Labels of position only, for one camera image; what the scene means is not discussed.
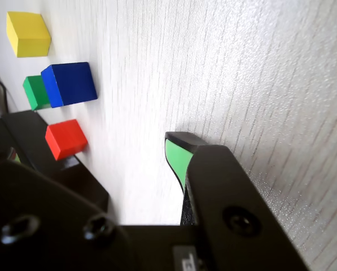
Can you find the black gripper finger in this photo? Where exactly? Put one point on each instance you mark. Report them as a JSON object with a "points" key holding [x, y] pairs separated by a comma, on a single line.
{"points": [[30, 226]]}

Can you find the green wooden cube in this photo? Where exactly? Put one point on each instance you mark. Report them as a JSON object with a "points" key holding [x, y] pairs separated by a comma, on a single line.
{"points": [[34, 90]]}

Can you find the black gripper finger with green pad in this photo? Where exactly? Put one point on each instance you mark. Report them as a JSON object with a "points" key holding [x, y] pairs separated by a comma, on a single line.
{"points": [[227, 197]]}

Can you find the red wooden cube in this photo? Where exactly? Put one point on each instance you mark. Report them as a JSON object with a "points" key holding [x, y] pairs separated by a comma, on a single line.
{"points": [[66, 138]]}

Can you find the blue wooden cube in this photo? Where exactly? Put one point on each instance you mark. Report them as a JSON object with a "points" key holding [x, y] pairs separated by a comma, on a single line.
{"points": [[72, 84]]}

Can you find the yellow wooden cube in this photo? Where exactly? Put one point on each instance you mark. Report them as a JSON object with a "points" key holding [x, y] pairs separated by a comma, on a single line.
{"points": [[30, 36]]}

